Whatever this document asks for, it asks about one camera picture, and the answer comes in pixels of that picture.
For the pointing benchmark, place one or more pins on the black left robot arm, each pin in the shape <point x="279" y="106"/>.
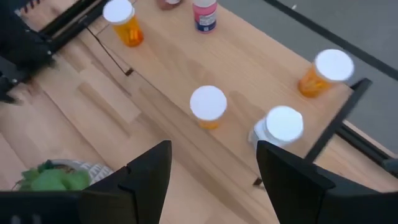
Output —
<point x="21" y="46"/>

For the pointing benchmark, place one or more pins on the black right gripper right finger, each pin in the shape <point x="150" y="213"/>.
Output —
<point x="295" y="193"/>

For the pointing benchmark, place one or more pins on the pink bottle with white cap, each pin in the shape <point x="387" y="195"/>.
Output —
<point x="204" y="17"/>

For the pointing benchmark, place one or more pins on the white medicine bottle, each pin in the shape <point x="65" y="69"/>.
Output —
<point x="284" y="124"/>

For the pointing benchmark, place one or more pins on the green artificial succulent plant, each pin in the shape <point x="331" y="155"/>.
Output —
<point x="53" y="182"/>

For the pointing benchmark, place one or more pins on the orange pill bottle white cap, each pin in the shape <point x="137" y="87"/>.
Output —
<point x="119" y="12"/>
<point x="208" y="102"/>
<point x="334" y="65"/>

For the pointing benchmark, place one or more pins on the grey triangle-pattern plant pot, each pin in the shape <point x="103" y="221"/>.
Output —
<point x="96" y="172"/>

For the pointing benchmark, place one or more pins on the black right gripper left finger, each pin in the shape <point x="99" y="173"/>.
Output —
<point x="133" y="193"/>

